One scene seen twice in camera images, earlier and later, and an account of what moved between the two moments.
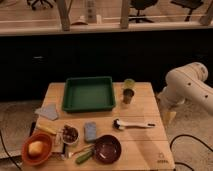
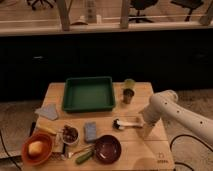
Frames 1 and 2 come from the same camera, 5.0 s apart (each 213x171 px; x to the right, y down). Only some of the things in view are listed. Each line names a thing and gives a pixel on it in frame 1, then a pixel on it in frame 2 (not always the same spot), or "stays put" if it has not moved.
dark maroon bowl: [107, 149] stays put
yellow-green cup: [129, 83] stays put
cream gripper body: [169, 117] → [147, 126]
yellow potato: [35, 148] stays put
